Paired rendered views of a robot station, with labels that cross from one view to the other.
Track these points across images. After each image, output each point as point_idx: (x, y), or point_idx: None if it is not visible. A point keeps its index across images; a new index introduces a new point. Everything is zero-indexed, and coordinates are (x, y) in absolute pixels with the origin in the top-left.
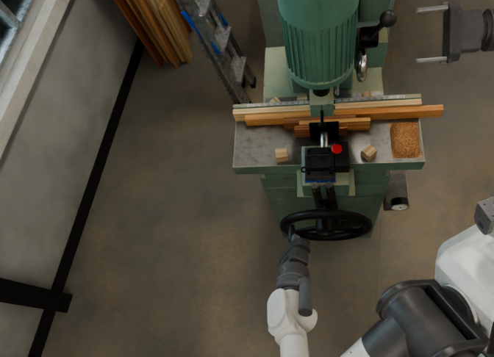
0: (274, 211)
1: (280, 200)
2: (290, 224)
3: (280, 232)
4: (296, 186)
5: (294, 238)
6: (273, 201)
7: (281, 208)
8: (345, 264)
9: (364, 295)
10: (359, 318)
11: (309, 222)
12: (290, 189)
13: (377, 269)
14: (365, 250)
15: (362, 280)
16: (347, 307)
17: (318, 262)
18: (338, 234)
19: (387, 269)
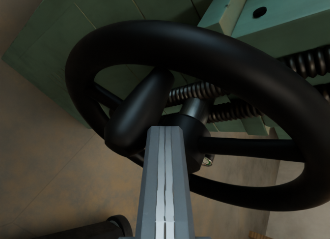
0: (36, 16)
1: (76, 8)
2: (172, 68)
3: (2, 50)
4: (149, 15)
5: (185, 159)
6: None
7: (53, 25)
8: (47, 135)
9: (39, 176)
10: (12, 197)
11: (59, 76)
12: (125, 9)
13: (71, 158)
14: (75, 135)
15: (49, 161)
16: (8, 179)
17: (19, 115)
18: (142, 153)
19: (78, 163)
